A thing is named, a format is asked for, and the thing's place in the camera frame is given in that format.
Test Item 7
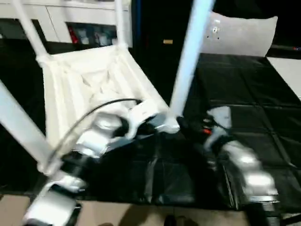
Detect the black flat tv screen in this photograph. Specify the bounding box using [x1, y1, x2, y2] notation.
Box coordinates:
[271, 44, 301, 52]

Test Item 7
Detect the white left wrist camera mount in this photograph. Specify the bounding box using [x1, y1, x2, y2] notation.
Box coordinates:
[126, 100, 164, 139]

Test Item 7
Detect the black table mat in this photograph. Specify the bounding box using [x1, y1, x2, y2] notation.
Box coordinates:
[0, 39, 301, 211]

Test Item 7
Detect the grey pillow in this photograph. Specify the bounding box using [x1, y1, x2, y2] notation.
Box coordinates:
[199, 10, 278, 57]

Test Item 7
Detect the white plastic table top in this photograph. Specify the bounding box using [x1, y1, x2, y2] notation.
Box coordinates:
[36, 44, 181, 176]

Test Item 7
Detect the white glass-door cabinet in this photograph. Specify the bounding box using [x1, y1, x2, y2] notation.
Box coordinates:
[0, 0, 134, 47]

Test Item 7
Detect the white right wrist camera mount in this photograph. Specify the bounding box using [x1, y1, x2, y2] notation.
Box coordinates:
[204, 105, 233, 151]

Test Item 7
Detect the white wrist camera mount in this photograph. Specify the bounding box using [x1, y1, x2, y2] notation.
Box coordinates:
[126, 100, 164, 139]
[204, 105, 233, 151]

